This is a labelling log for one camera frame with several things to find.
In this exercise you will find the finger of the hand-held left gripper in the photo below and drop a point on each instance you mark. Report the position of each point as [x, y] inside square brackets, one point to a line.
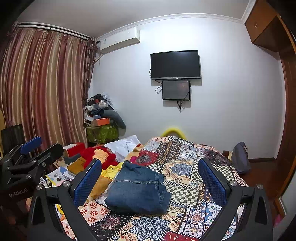
[50, 151]
[30, 144]

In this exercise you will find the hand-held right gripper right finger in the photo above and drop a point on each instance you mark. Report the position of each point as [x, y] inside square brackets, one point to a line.
[211, 180]

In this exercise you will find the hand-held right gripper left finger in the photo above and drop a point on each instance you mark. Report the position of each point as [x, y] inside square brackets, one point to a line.
[89, 180]

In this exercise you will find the blue denim jacket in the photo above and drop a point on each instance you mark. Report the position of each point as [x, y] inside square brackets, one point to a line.
[136, 187]

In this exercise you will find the mustard cloth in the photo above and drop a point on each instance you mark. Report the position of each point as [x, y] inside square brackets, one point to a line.
[76, 166]

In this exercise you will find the black chair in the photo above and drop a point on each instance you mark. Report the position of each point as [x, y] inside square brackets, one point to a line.
[12, 136]

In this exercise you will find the yellow cloth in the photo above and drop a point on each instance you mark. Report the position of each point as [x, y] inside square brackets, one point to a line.
[111, 171]

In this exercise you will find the stack of booklets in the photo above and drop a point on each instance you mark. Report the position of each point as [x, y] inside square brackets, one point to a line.
[55, 177]

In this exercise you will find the red plush toy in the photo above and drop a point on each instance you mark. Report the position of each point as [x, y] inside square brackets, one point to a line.
[90, 154]

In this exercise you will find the red box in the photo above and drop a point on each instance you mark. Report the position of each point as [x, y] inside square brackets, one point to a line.
[77, 150]

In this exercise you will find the patchwork bedspread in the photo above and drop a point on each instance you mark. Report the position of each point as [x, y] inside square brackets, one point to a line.
[185, 162]

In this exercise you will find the grey backpack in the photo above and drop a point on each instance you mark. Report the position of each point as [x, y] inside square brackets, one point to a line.
[240, 157]

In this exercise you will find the green patterned cloth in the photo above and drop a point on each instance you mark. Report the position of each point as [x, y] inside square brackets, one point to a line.
[101, 134]

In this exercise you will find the white pillow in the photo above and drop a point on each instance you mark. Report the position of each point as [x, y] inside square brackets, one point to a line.
[122, 146]

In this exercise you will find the striped red curtain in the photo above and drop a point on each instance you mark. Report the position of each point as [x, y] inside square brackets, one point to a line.
[46, 92]

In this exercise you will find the orange box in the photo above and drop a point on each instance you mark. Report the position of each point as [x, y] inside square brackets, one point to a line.
[101, 121]

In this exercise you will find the yellow chair back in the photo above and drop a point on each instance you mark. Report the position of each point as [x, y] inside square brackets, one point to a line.
[171, 130]

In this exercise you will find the pile of clutter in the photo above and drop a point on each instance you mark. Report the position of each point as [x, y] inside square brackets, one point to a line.
[97, 104]

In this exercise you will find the grey neck pillow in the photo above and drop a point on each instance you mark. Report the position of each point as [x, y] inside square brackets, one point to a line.
[118, 120]

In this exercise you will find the small black monitor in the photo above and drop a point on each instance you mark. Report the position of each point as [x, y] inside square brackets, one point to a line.
[175, 90]

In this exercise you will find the curtain rod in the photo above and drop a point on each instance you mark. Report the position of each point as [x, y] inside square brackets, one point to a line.
[53, 29]

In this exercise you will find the large black television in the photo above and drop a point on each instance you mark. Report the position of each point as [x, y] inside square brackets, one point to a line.
[174, 64]

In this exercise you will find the white air conditioner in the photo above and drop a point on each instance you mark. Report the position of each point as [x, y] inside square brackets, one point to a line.
[120, 41]

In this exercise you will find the wooden overhead cabinet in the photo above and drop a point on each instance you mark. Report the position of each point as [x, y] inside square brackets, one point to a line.
[261, 25]

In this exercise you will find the wooden bed post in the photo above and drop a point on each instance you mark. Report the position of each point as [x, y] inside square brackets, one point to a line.
[225, 154]

